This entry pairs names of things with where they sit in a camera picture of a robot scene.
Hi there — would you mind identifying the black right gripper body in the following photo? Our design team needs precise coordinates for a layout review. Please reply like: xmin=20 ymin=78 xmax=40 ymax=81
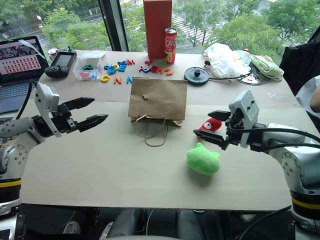
xmin=222 ymin=109 xmax=245 ymax=151

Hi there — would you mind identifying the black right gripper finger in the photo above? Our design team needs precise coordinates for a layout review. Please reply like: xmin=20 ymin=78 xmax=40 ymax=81
xmin=192 ymin=129 xmax=227 ymax=149
xmin=207 ymin=110 xmax=232 ymax=122

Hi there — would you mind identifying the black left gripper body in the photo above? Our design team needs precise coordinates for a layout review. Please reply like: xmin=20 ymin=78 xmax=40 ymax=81
xmin=50 ymin=103 xmax=81 ymax=135

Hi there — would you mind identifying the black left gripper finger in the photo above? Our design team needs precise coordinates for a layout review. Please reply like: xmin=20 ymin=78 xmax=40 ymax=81
xmin=60 ymin=97 xmax=96 ymax=111
xmin=75 ymin=113 xmax=109 ymax=134

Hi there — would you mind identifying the white plastic bag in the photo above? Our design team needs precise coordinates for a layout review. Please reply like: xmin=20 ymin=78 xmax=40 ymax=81
xmin=201 ymin=42 xmax=252 ymax=79

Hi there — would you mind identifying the brown paper bag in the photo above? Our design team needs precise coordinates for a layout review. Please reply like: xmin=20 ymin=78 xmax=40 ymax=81
xmin=127 ymin=77 xmax=189 ymax=148

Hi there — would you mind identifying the red plush toy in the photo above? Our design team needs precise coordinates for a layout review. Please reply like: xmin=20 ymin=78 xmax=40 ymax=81
xmin=196 ymin=118 xmax=223 ymax=140

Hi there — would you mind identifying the green plush toy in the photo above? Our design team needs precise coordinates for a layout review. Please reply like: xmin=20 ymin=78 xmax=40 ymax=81
xmin=186 ymin=142 xmax=221 ymax=176

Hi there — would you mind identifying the clear plastic box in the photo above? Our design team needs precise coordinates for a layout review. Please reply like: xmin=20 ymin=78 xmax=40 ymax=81
xmin=72 ymin=50 xmax=107 ymax=82

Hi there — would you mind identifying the black handheld controller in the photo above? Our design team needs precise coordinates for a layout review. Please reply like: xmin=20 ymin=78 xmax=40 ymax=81
xmin=44 ymin=46 xmax=78 ymax=79

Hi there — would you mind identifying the black round disc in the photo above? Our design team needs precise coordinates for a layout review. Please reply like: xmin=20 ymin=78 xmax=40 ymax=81
xmin=183 ymin=66 xmax=210 ymax=87

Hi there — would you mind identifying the light green cloth pouch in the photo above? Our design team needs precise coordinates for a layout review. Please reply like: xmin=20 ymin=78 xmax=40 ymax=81
xmin=249 ymin=54 xmax=285 ymax=83

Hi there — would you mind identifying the open laptop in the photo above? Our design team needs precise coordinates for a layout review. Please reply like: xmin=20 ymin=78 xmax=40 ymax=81
xmin=0 ymin=35 xmax=50 ymax=115

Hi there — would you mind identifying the person in white shirt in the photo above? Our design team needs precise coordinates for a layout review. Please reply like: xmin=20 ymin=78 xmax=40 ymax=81
xmin=295 ymin=74 xmax=320 ymax=114

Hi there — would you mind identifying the red drink can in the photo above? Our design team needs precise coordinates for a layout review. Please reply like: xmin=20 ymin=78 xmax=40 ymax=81
xmin=163 ymin=27 xmax=178 ymax=64

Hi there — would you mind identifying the black jacket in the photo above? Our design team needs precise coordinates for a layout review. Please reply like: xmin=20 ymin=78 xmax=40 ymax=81
xmin=279 ymin=31 xmax=320 ymax=101

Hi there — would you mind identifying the dark grey rounded shape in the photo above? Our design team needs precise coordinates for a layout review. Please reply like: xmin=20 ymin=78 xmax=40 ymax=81
xmin=109 ymin=208 xmax=141 ymax=240
xmin=176 ymin=209 xmax=206 ymax=240

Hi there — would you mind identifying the tall orange box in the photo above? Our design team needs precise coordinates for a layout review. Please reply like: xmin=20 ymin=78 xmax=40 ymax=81
xmin=142 ymin=0 xmax=174 ymax=60

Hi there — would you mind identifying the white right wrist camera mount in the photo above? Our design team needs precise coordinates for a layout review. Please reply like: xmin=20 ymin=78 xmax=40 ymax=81
xmin=228 ymin=89 xmax=261 ymax=149

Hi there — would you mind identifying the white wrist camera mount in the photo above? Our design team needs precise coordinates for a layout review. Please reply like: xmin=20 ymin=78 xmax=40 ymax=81
xmin=34 ymin=82 xmax=62 ymax=139
xmin=228 ymin=89 xmax=261 ymax=149

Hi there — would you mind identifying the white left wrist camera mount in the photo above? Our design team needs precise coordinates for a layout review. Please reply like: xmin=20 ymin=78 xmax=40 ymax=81
xmin=34 ymin=82 xmax=62 ymax=139

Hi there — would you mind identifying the thin black cable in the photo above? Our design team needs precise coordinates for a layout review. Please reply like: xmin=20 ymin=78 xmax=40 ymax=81
xmin=204 ymin=60 xmax=255 ymax=85

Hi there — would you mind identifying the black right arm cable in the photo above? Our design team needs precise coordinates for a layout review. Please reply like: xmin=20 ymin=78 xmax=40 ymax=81
xmin=226 ymin=123 xmax=320 ymax=153

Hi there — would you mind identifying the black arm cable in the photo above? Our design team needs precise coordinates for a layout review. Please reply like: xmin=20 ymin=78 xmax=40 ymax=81
xmin=14 ymin=79 xmax=39 ymax=121
xmin=226 ymin=123 xmax=320 ymax=153

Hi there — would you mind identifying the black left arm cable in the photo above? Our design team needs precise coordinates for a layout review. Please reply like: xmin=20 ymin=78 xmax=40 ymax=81
xmin=14 ymin=79 xmax=39 ymax=121

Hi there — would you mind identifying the dark window frame post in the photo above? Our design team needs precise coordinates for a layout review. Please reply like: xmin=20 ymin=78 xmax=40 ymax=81
xmin=97 ymin=0 xmax=130 ymax=52

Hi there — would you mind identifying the black cable under table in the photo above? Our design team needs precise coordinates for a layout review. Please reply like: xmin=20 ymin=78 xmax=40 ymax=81
xmin=234 ymin=204 xmax=293 ymax=240

